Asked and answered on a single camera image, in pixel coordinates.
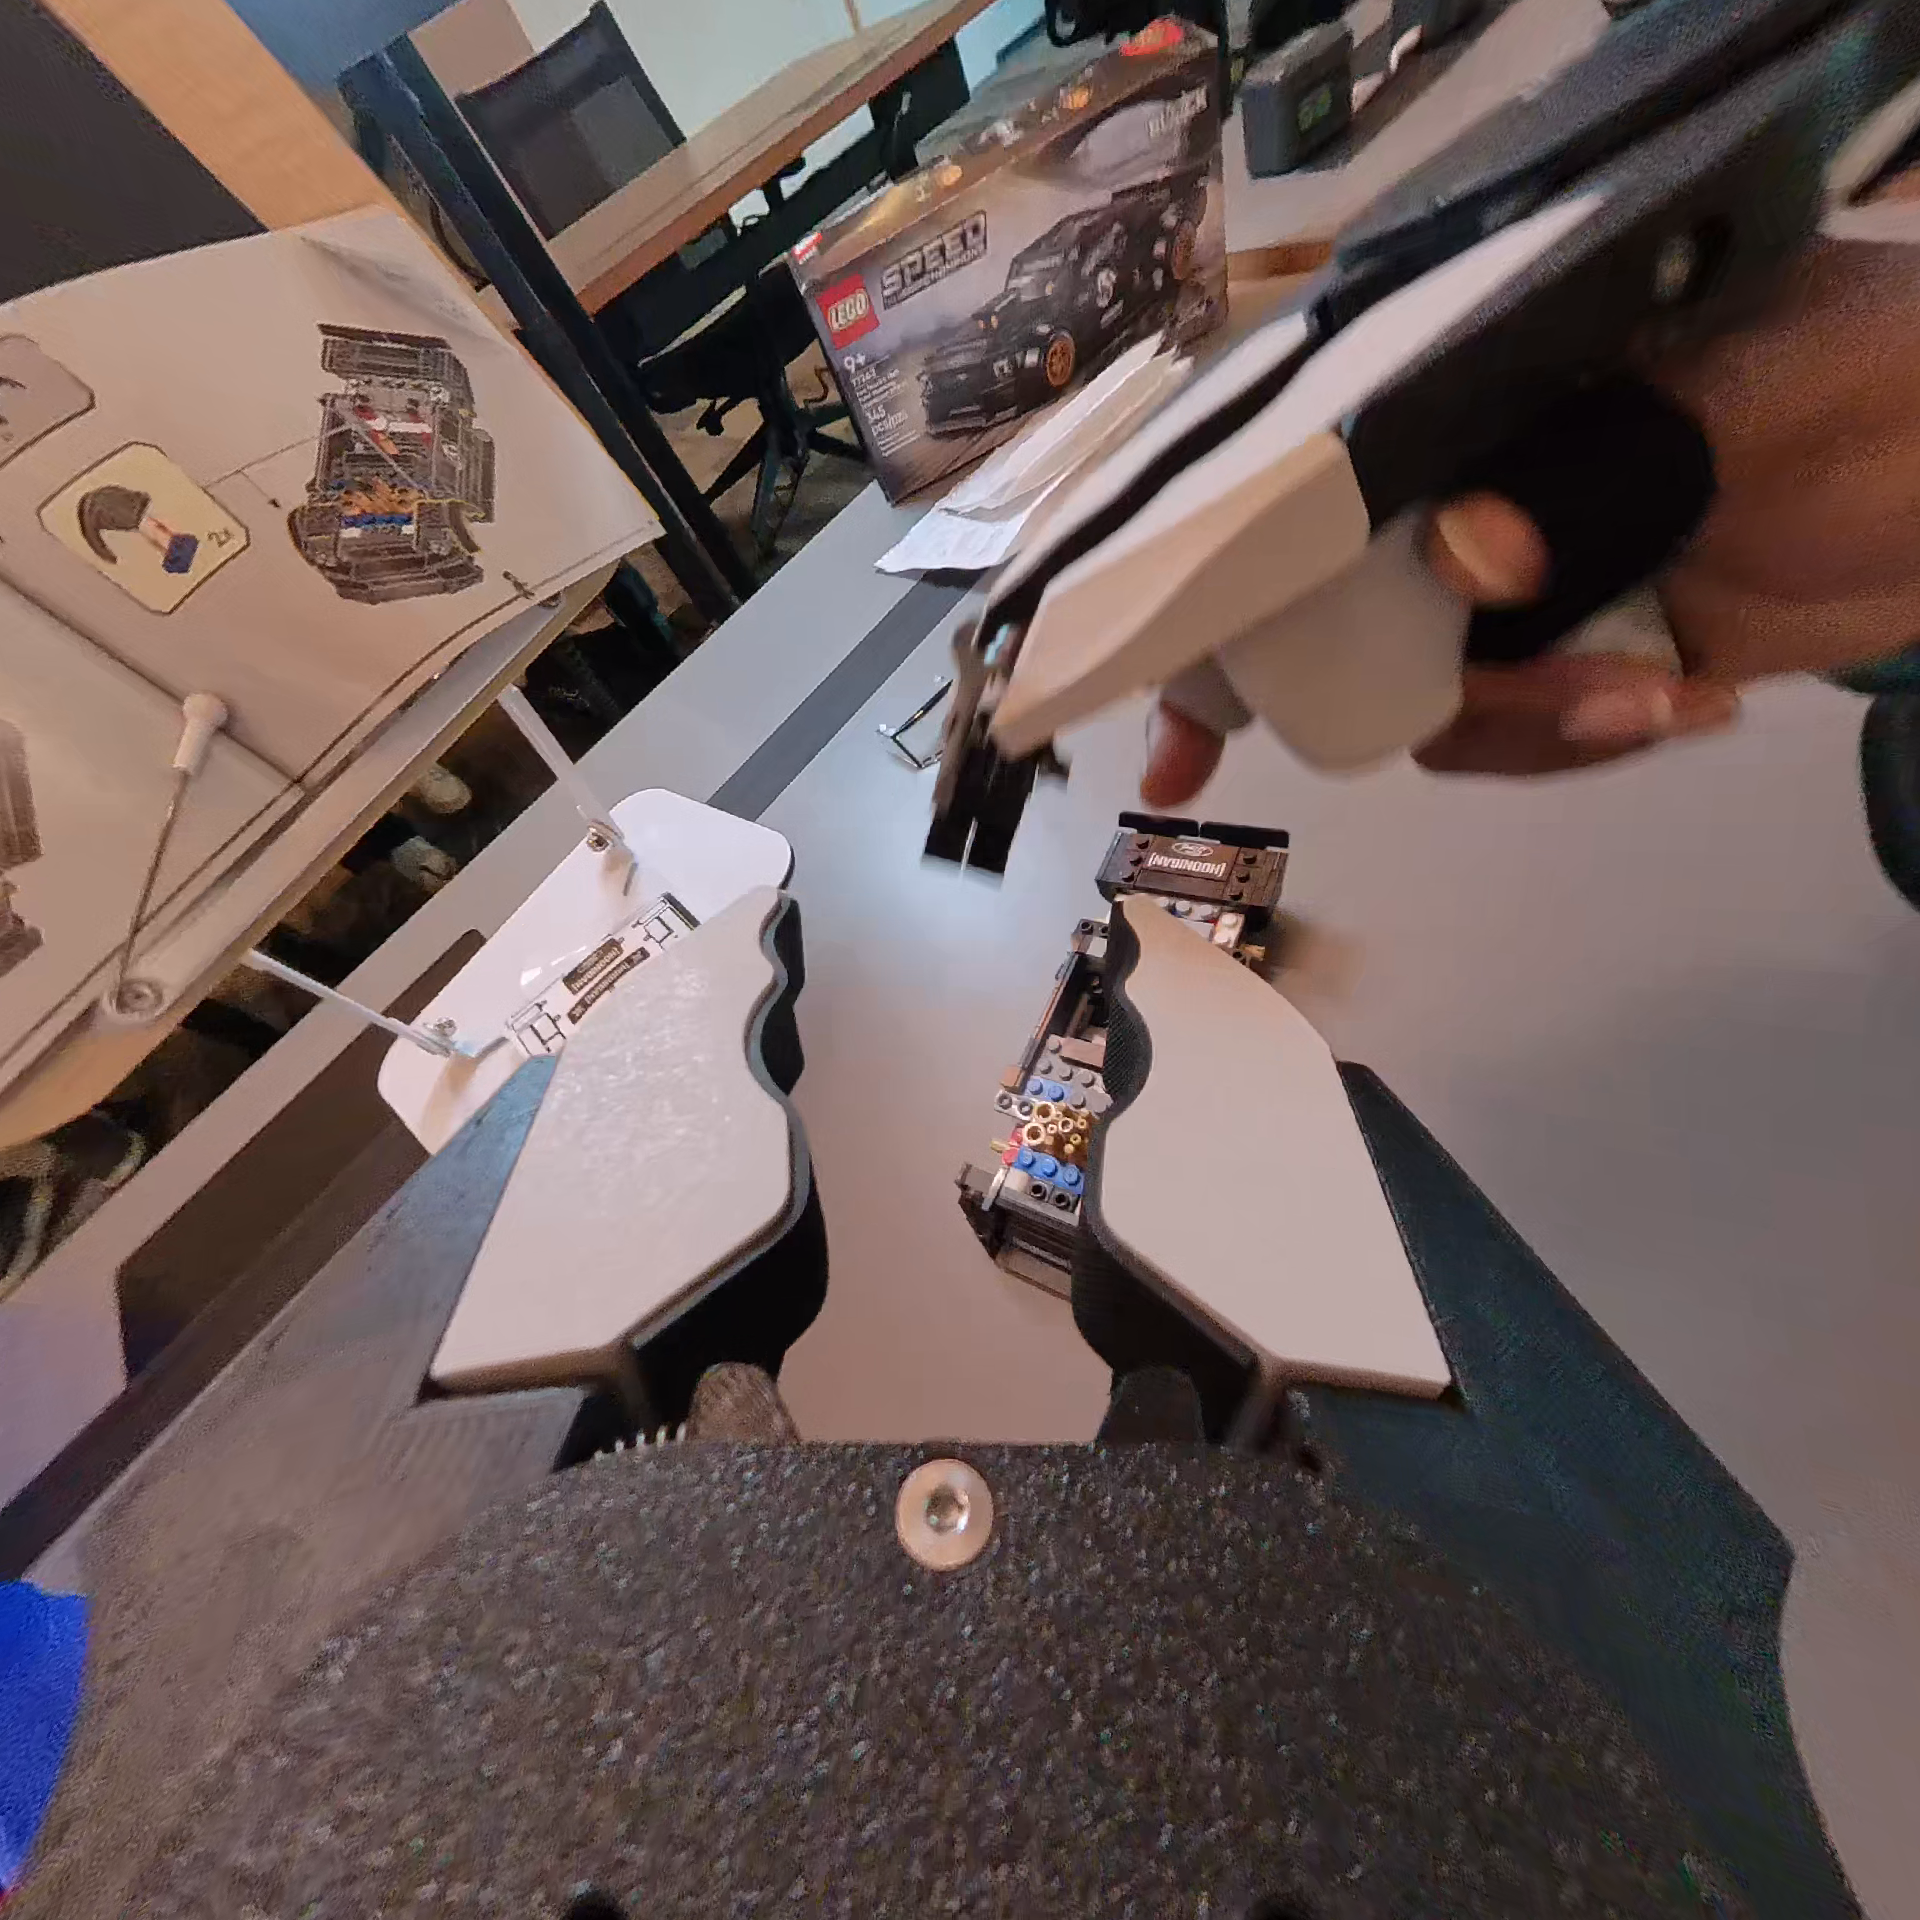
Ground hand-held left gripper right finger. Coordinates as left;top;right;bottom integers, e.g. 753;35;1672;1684
1068;894;1457;1451

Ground transparent lego windshield piece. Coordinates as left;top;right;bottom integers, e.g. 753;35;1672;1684
876;673;964;773

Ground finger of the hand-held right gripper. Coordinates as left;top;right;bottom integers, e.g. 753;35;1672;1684
977;192;1621;670
986;433;1379;760

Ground partly built lego car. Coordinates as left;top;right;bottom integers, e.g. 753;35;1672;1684
952;809;1294;1304

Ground lego set box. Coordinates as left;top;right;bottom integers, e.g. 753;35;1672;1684
783;19;1233;506

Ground black office chair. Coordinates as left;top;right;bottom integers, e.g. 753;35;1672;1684
452;0;970;519

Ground black device with green display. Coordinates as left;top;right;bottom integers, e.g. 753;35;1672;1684
1233;33;1366;183

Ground book stand with white base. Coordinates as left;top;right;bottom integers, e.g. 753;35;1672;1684
0;0;796;1162

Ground open instruction booklet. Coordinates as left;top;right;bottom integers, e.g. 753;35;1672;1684
0;206;665;1110

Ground black and white sticker sheet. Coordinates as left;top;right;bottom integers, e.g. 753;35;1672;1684
504;889;710;1066

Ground white paper sheets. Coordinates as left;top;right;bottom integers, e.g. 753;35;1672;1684
871;335;1205;575

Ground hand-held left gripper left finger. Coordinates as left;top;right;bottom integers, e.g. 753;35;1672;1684
429;884;828;1447

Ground wooden desk with black legs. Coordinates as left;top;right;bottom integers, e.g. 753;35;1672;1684
335;0;1003;611

